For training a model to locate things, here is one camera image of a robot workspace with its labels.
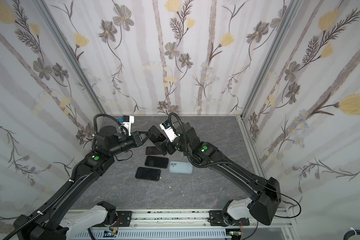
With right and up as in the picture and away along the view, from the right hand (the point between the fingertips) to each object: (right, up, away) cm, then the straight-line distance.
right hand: (160, 134), depth 67 cm
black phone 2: (-7, -19, +26) cm, 33 cm away
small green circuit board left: (-27, -50, +5) cm, 57 cm away
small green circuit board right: (+36, -48, +3) cm, 60 cm away
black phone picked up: (-4, -8, +1) cm, 9 cm away
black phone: (-4, -2, +15) cm, 15 cm away
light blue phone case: (+9, -22, +26) cm, 35 cm away
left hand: (-5, +2, -1) cm, 5 cm away
